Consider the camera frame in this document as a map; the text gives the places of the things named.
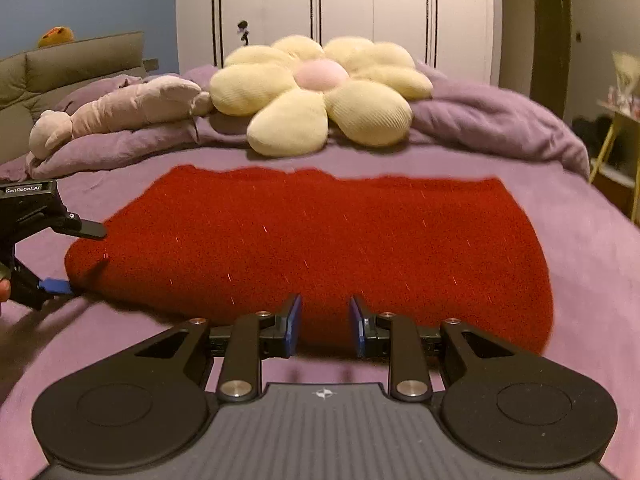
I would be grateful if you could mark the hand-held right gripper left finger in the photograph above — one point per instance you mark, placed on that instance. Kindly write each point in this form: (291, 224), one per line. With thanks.
(294, 325)

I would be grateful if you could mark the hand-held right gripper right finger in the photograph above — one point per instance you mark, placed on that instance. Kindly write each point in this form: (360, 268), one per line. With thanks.
(356, 327)

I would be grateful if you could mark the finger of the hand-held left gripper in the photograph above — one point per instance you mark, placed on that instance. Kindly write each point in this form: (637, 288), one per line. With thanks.
(55, 286)
(87, 230)

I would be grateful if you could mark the red knit cardigan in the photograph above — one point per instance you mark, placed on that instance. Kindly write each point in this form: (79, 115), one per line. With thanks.
(300, 240)

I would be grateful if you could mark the person's left hand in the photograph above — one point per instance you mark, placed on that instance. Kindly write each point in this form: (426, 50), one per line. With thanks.
(4, 291)

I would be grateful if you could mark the pink plush toy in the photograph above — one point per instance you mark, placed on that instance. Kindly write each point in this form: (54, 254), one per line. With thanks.
(135, 105)

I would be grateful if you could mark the grey-green padded headboard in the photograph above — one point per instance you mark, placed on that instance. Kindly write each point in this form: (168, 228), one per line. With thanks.
(75, 65)

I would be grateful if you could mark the orange plush toy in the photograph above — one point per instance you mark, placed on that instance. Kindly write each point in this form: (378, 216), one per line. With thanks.
(56, 36)

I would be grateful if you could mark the cream flower-shaped pillow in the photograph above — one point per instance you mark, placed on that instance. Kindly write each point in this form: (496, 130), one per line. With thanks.
(300, 120)

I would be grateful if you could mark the purple fleece bed sheet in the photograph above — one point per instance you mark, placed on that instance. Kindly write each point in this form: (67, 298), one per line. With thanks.
(590, 285)

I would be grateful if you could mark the purple duvet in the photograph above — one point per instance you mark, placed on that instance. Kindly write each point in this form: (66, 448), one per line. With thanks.
(475, 115)

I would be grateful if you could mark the small figure sticker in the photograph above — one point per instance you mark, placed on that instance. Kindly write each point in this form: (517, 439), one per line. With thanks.
(243, 32)

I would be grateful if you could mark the dark cloth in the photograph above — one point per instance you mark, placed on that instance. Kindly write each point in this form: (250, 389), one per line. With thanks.
(592, 135)

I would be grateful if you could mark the yellow-legged side table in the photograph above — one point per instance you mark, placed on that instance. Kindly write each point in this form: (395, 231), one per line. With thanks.
(607, 145)

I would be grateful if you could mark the white wardrobe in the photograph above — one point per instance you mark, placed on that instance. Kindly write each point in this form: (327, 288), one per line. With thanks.
(350, 0)

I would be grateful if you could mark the dark wooden door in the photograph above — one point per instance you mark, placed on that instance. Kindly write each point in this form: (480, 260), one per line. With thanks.
(550, 35)

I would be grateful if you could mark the white wrapped bouquet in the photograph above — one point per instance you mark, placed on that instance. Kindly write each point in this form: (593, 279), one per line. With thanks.
(627, 72)

